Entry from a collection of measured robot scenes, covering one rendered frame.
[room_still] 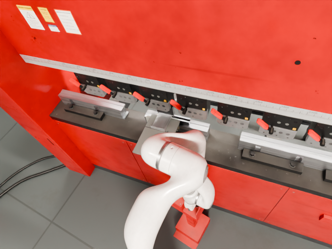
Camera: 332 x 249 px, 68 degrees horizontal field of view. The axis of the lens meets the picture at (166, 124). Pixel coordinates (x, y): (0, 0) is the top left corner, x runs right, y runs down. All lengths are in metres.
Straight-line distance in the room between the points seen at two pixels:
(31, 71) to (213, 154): 1.20
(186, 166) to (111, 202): 1.70
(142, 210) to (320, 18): 0.71
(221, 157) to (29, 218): 1.89
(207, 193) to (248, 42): 0.62
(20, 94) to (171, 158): 1.19
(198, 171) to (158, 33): 0.52
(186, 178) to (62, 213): 1.93
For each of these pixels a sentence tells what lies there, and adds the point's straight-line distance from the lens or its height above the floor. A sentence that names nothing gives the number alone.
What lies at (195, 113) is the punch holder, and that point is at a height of 1.14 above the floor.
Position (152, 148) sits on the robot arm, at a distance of 0.76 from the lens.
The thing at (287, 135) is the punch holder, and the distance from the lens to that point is 1.23.
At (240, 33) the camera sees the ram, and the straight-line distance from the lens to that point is 0.87.
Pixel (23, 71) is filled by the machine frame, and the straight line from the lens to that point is 1.71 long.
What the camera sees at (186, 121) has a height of 1.00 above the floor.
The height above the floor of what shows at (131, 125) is 0.87.
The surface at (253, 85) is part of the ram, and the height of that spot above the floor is 1.41.
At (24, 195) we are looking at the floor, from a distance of 2.81.
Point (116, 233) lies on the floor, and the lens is 2.29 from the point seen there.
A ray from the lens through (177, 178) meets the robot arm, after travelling 0.73.
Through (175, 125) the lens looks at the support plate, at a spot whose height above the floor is 1.00.
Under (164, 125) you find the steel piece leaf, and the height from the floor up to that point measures 1.00.
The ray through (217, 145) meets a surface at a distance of 1.45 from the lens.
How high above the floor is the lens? 2.14
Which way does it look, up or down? 55 degrees down
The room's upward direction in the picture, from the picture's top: 14 degrees counter-clockwise
